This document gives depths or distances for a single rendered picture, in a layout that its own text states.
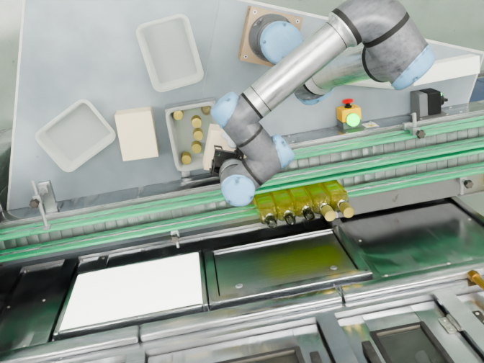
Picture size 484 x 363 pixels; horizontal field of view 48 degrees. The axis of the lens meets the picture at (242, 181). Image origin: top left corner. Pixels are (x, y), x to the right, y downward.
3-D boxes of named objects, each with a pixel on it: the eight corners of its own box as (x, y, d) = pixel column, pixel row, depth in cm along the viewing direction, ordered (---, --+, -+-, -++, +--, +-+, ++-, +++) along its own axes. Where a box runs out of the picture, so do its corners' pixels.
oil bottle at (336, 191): (317, 190, 189) (334, 214, 169) (315, 176, 187) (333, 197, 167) (333, 187, 190) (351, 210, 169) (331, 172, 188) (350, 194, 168)
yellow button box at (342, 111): (337, 125, 196) (343, 130, 189) (335, 105, 193) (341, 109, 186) (356, 122, 196) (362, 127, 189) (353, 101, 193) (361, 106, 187)
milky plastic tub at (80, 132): (37, 129, 185) (31, 135, 177) (88, 91, 183) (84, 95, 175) (71, 168, 191) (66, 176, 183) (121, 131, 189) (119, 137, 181)
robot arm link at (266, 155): (271, 124, 121) (233, 155, 123) (300, 161, 125) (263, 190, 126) (266, 117, 129) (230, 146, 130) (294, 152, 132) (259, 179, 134)
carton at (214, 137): (209, 123, 159) (211, 130, 152) (261, 132, 162) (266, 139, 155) (202, 161, 163) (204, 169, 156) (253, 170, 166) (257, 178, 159)
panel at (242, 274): (76, 280, 179) (55, 343, 147) (73, 272, 178) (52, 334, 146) (339, 230, 184) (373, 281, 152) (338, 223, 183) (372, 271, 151)
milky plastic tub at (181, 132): (176, 165, 193) (176, 173, 185) (164, 104, 186) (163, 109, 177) (224, 157, 194) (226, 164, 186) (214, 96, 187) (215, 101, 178)
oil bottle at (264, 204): (253, 202, 188) (262, 227, 168) (250, 187, 186) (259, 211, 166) (269, 199, 188) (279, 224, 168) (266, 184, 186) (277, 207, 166)
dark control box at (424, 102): (410, 112, 197) (419, 117, 189) (409, 91, 194) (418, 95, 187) (431, 108, 198) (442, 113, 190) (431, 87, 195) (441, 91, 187)
